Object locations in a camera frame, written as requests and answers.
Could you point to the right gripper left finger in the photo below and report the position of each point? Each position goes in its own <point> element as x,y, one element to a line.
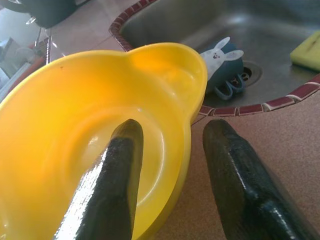
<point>105,195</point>

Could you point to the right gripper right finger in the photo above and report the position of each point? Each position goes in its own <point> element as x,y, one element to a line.
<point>250,195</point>

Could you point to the yellow plastic bowl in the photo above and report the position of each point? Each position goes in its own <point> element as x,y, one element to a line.
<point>62,100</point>

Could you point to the blue bunny mug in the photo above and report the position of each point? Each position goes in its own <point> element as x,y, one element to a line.
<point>225,72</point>

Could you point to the yellow-green sponge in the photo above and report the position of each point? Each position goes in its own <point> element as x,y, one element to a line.
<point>307,52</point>

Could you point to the steel sink basin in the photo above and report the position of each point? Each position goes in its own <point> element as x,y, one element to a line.
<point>225,25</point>

